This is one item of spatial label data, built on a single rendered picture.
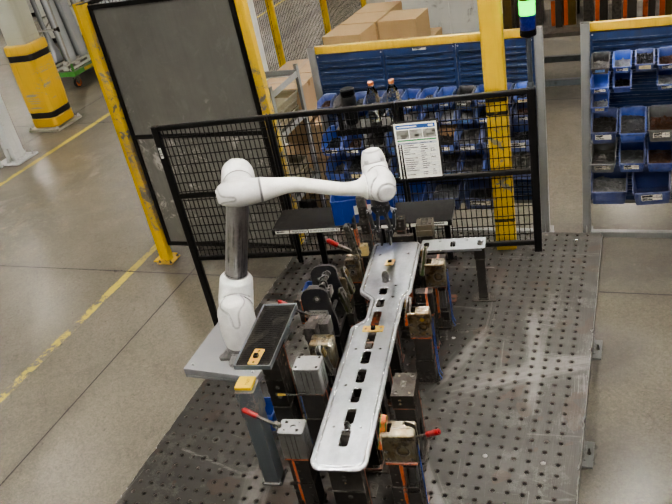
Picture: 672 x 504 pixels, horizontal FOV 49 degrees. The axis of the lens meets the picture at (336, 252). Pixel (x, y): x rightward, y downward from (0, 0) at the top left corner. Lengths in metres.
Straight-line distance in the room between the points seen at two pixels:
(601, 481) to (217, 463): 1.71
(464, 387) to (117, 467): 2.03
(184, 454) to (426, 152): 1.76
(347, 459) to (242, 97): 3.05
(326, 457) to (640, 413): 1.96
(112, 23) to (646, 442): 4.03
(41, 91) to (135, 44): 5.01
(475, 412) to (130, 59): 3.44
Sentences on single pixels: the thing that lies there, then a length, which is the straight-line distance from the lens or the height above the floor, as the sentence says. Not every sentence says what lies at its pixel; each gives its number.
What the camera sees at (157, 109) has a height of 1.25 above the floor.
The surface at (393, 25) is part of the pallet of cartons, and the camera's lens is 7.26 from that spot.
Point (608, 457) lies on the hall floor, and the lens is 3.71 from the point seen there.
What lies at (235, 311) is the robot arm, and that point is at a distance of 3.18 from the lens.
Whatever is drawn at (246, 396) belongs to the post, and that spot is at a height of 1.13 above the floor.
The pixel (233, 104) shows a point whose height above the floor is 1.26.
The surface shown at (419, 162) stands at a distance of 3.59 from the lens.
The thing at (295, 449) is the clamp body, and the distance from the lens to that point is 2.47.
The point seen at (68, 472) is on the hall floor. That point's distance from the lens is 4.34.
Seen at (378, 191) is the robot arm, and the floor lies 1.48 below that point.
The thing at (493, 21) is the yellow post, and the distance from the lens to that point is 3.38.
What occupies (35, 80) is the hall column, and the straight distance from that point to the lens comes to 10.11.
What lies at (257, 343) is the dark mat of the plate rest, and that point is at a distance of 2.66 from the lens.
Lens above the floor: 2.69
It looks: 30 degrees down
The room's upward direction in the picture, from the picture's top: 12 degrees counter-clockwise
